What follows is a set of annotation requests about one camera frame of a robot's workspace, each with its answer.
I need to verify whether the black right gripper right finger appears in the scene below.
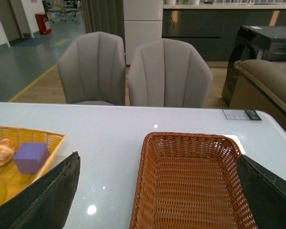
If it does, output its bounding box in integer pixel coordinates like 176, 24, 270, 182
237, 155, 286, 229

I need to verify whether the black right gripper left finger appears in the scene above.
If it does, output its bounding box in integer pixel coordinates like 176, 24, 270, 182
0, 152, 81, 229

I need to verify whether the yellow wicker basket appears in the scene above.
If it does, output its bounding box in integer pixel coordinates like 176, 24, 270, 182
0, 126, 65, 206

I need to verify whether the brown wicker basket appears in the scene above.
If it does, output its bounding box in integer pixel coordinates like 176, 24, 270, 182
130, 132, 257, 229

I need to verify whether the purple foam cube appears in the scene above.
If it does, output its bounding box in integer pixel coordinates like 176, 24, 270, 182
13, 142, 50, 174

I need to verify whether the toy croissant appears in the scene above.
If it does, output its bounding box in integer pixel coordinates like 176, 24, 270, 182
0, 139, 15, 166

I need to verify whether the table label sticker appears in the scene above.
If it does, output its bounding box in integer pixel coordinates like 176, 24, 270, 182
222, 109, 262, 121

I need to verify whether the beige sofa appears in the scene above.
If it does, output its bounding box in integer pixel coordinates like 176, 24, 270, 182
229, 59, 286, 131

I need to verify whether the grey chair left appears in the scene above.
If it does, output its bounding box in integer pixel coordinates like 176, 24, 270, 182
58, 31, 126, 105

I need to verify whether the grey chair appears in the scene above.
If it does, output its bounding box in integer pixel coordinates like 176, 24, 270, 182
58, 31, 126, 105
128, 39, 213, 108

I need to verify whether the black washing machine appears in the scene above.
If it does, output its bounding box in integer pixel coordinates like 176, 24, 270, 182
222, 25, 286, 106

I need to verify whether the grey chair right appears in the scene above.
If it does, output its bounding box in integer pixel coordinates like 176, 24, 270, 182
128, 39, 213, 108

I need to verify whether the dark grey counter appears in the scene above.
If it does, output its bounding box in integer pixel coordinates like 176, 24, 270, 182
162, 3, 286, 62

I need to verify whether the office chairs and table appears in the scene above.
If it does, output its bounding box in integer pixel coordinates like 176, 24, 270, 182
49, 0, 82, 23

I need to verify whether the grey curtain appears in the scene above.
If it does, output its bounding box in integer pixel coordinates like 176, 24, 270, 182
81, 0, 125, 40

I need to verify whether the white pillar cabinet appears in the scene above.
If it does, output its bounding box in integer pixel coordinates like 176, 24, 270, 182
123, 0, 163, 65

